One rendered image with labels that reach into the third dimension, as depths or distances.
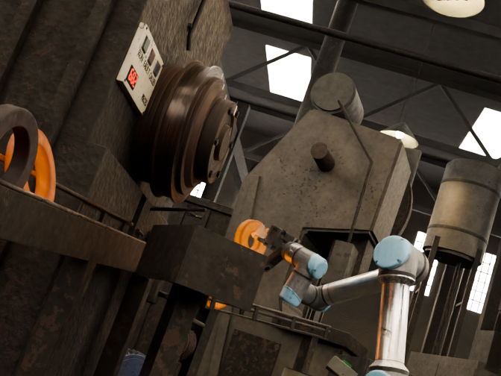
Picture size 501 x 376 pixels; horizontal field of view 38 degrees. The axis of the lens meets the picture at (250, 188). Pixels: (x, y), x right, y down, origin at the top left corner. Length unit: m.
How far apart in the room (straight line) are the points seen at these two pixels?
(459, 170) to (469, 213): 0.71
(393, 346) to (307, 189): 2.99
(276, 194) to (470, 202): 6.38
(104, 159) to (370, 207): 3.24
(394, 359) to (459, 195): 9.11
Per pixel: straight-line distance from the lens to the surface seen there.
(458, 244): 11.05
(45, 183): 1.56
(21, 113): 1.31
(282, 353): 4.88
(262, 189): 5.20
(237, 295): 1.69
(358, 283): 2.50
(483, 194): 11.32
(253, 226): 2.69
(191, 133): 2.24
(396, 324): 2.25
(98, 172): 1.94
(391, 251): 2.29
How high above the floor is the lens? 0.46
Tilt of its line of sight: 13 degrees up
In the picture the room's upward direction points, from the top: 20 degrees clockwise
